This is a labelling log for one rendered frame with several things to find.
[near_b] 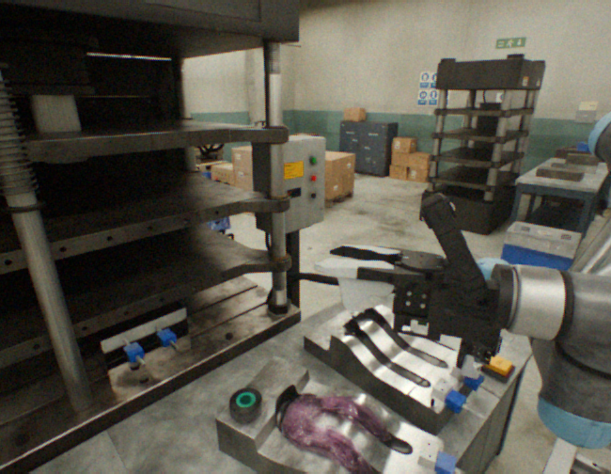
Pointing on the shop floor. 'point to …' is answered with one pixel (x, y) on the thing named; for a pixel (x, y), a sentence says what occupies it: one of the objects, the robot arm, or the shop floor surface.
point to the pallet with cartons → (338, 177)
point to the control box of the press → (315, 152)
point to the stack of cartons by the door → (408, 161)
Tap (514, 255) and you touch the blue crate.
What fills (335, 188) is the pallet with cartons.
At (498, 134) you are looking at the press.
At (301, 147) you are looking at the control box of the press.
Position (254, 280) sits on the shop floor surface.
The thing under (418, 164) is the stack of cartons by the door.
